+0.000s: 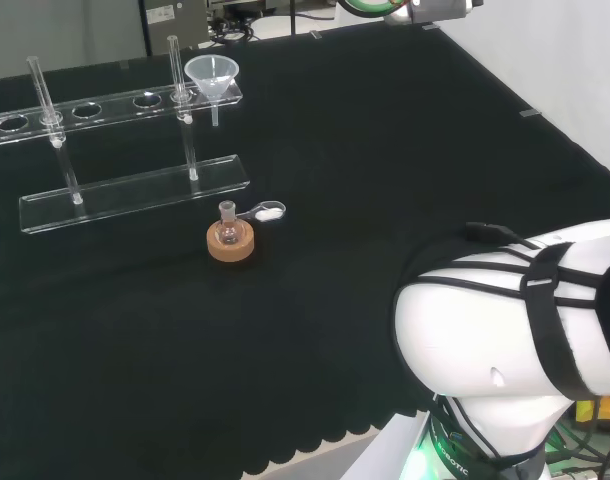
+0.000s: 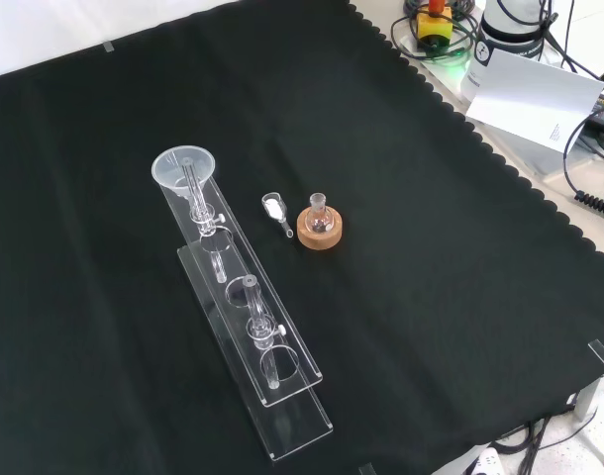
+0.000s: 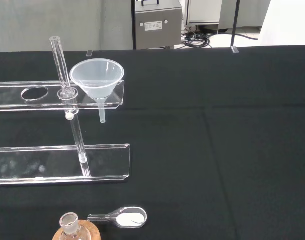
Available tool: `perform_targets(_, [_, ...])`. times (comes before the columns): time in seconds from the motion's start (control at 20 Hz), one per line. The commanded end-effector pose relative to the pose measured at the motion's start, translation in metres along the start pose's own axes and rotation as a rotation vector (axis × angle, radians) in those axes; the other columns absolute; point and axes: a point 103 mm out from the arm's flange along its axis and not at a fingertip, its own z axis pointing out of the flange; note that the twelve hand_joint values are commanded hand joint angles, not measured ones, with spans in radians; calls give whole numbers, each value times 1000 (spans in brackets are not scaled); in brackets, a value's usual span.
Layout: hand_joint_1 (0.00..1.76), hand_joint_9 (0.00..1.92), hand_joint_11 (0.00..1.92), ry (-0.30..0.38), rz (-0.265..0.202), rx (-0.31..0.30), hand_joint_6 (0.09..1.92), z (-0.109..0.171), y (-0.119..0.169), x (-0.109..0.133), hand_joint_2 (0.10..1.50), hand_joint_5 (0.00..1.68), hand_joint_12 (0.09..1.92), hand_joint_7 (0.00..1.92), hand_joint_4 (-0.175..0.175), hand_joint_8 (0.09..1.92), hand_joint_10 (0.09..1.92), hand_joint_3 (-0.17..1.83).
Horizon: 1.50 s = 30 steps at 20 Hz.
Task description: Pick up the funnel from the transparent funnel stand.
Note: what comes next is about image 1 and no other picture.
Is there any glass weighing funnel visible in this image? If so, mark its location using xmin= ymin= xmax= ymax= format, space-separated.
xmin=236 ymin=199 xmax=287 ymax=222

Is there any black bench cloth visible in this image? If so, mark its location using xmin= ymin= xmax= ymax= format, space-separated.
xmin=0 ymin=22 xmax=610 ymax=476

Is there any black cable bundle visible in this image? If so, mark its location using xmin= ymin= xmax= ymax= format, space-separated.
xmin=208 ymin=14 xmax=260 ymax=47

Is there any clear acrylic funnel stand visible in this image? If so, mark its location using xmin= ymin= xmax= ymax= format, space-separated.
xmin=0 ymin=34 xmax=250 ymax=235

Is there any clear plastic funnel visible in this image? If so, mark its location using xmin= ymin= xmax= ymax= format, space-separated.
xmin=183 ymin=54 xmax=240 ymax=128

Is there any small round-bottom glass flask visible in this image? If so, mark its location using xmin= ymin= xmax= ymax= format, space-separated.
xmin=218 ymin=200 xmax=241 ymax=247

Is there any yellow stop button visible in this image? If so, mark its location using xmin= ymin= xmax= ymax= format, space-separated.
xmin=574 ymin=394 xmax=610 ymax=434

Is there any pale board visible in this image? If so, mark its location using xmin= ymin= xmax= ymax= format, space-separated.
xmin=437 ymin=0 xmax=610 ymax=182

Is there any cork ring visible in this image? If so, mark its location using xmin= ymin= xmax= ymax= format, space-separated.
xmin=206 ymin=219 xmax=257 ymax=267

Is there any grey cabinet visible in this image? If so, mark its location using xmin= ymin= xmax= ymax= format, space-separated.
xmin=0 ymin=0 xmax=151 ymax=82

